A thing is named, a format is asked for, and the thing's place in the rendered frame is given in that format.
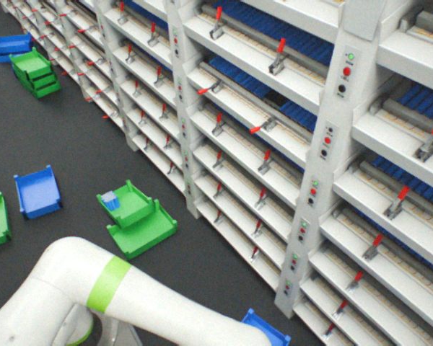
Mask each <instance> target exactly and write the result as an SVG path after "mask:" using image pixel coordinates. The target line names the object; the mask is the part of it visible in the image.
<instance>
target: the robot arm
mask: <svg viewBox="0 0 433 346"><path fill-rule="evenodd" d="M89 308H91V309H94V310H95V311H99V312H101V313H103V314H105V316H108V317H110V318H113V319H119V320H121V321H124V322H127V323H129V324H132V325H134V326H137V327H140V328H142V329H145V330H147V331H149V332H151V333H153V334H156V335H158V336H160V337H163V338H165V339H166V340H169V341H173V342H174V343H176V344H178V345H180V346H271V343H270V342H269V338H268V337H267V336H266V334H265V333H264V332H262V331H261V330H260V329H258V328H256V327H253V326H250V325H248V324H244V323H242V322H240V321H237V320H234V319H231V318H229V317H227V316H223V315H221V314H220V313H219V312H217V311H215V310H213V309H208V308H206V307H205V306H202V305H201V304H199V303H197V302H195V301H193V300H191V299H189V298H187V297H185V296H183V295H181V294H179V293H178V292H177V291H175V290H173V289H172V288H169V287H168V286H166V285H163V284H161V283H160V282H158V281H157V280H155V279H154V278H152V277H151V276H149V275H148V274H146V273H145V272H143V271H141V270H140V269H139V268H137V267H136V266H135V265H130V264H129V263H127V262H125V261H124V260H122V259H120V258H119V257H116V256H115V255H114V254H112V253H110V252H109V251H107V250H105V249H103V248H101V247H98V246H96V245H94V244H92V243H90V242H89V241H87V240H85V239H82V238H79V237H66V238H62V239H59V240H58V241H56V242H54V243H53V244H51V245H50V246H49V247H48V248H47V249H46V250H45V252H44V253H43V254H42V256H41V258H40V259H39V260H38V262H37V264H36V265H35V267H34V268H33V270H32V272H31V273H30V274H29V276H28V277H27V279H26V281H24V283H23V284H21V286H20V288H19V290H18V291H17V292H16V293H15V294H14V295H13V296H12V297H11V299H10V300H9V301H8V302H7V303H6V304H5V305H4V306H3V308H2V309H1V310H0V346H97V344H98V343H99V341H100V338H101V335H102V322H101V320H100V318H99V316H98V315H97V314H95V313H93V312H91V311H90V309H89Z"/></svg>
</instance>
